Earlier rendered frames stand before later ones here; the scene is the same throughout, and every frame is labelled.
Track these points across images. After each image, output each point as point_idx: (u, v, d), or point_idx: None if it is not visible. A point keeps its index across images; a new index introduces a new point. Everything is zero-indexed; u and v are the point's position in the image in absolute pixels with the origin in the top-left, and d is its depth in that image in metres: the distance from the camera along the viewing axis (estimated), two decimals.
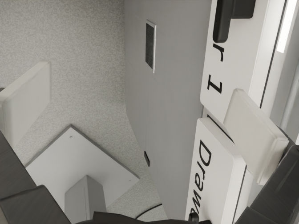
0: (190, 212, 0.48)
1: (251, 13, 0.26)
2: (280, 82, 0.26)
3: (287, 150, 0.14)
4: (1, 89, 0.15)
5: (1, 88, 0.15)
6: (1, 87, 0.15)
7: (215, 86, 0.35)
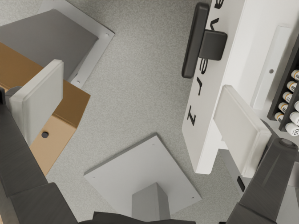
0: None
1: (219, 56, 0.27)
2: None
3: (270, 143, 0.14)
4: (17, 87, 0.16)
5: (17, 86, 0.16)
6: (17, 86, 0.16)
7: (191, 117, 0.36)
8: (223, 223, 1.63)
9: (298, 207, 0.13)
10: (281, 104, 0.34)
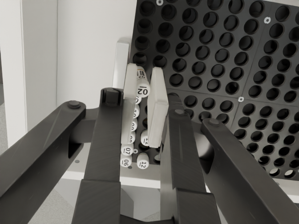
0: None
1: None
2: None
3: (170, 114, 0.15)
4: None
5: (110, 87, 0.18)
6: (110, 87, 0.18)
7: None
8: None
9: None
10: None
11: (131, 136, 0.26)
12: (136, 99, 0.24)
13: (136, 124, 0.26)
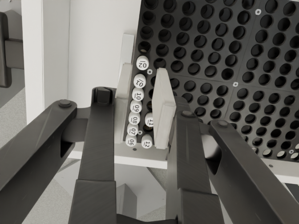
0: None
1: None
2: None
3: (177, 116, 0.15)
4: None
5: None
6: None
7: None
8: None
9: (209, 178, 0.14)
10: None
11: (136, 118, 0.29)
12: (141, 83, 0.27)
13: (141, 106, 0.28)
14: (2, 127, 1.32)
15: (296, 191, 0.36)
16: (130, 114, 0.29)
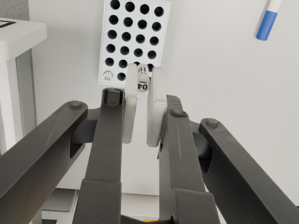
0: None
1: None
2: None
3: (169, 114, 0.15)
4: None
5: (111, 87, 0.18)
6: (111, 87, 0.18)
7: None
8: None
9: None
10: None
11: None
12: None
13: None
14: None
15: None
16: None
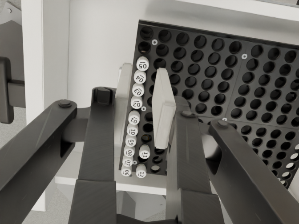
0: None
1: None
2: None
3: (177, 116, 0.15)
4: None
5: None
6: None
7: None
8: None
9: (209, 178, 0.14)
10: None
11: (131, 150, 0.31)
12: (135, 121, 0.29)
13: (135, 140, 0.30)
14: (3, 134, 1.34)
15: None
16: (125, 147, 0.31)
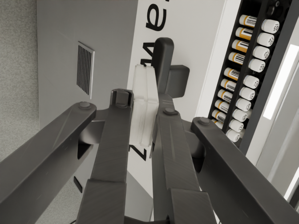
0: None
1: (183, 92, 0.24)
2: (268, 144, 0.30)
3: (160, 113, 0.15)
4: None
5: None
6: None
7: (138, 150, 0.31)
8: None
9: None
10: (214, 112, 0.35)
11: (245, 115, 0.32)
12: (256, 84, 0.30)
13: (250, 104, 0.32)
14: None
15: None
16: (239, 113, 0.32)
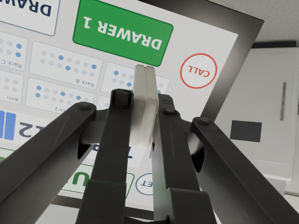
0: None
1: None
2: None
3: (160, 113, 0.15)
4: None
5: None
6: None
7: None
8: None
9: None
10: None
11: None
12: None
13: None
14: None
15: None
16: None
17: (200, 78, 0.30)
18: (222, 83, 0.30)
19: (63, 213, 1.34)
